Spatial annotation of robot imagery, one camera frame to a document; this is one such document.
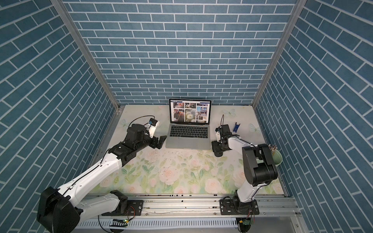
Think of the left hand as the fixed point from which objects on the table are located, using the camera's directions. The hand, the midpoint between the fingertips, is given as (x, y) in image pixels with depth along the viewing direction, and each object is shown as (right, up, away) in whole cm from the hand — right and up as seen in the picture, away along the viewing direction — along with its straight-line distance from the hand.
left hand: (162, 133), depth 80 cm
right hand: (+34, -11, +17) cm, 40 cm away
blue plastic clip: (+49, +2, +25) cm, 55 cm away
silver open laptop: (+14, +2, +28) cm, 32 cm away
